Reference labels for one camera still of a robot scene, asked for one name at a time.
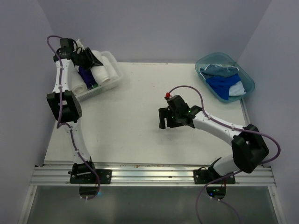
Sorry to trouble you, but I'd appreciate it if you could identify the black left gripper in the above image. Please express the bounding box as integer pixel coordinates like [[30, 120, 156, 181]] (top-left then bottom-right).
[[75, 48, 103, 72]]

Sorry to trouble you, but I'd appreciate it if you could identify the purple towel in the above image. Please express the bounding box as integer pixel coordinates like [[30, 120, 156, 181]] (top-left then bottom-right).
[[78, 67, 97, 89]]

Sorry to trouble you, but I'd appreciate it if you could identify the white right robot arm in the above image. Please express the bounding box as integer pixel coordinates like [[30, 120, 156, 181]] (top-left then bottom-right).
[[158, 95, 269, 183]]

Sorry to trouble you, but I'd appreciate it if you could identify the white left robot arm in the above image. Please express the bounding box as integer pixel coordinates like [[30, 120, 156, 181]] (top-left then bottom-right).
[[46, 35, 103, 183]]

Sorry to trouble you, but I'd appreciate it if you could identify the large white rolled towel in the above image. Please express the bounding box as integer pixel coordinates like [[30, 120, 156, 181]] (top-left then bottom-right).
[[71, 72, 87, 96]]

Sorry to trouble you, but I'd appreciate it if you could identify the white plastic basket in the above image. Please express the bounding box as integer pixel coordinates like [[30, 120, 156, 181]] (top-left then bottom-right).
[[71, 50, 123, 101]]

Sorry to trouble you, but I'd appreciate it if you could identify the denim blue cloth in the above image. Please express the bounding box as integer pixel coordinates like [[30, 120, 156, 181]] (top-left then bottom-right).
[[199, 64, 239, 79]]

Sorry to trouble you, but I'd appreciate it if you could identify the teal plastic bin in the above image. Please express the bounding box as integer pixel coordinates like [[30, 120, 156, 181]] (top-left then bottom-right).
[[195, 52, 255, 103]]

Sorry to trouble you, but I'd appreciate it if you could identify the light blue towel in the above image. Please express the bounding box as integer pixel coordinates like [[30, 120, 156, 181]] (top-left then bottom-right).
[[229, 85, 246, 97]]

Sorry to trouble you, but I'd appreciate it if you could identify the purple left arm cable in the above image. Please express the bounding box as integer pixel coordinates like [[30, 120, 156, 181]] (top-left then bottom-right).
[[46, 35, 101, 194]]

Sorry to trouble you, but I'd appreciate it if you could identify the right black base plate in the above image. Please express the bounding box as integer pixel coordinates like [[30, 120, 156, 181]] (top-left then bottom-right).
[[193, 167, 236, 185]]

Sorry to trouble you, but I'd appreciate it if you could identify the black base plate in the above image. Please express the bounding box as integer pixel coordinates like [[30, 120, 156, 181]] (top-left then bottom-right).
[[68, 163, 112, 184], [193, 167, 236, 185]]

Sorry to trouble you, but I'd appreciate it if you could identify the aluminium rail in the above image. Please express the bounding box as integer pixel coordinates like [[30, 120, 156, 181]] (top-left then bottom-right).
[[30, 163, 276, 187]]

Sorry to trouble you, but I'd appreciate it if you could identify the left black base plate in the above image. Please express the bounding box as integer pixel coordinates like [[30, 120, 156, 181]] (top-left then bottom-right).
[[68, 163, 112, 184]]

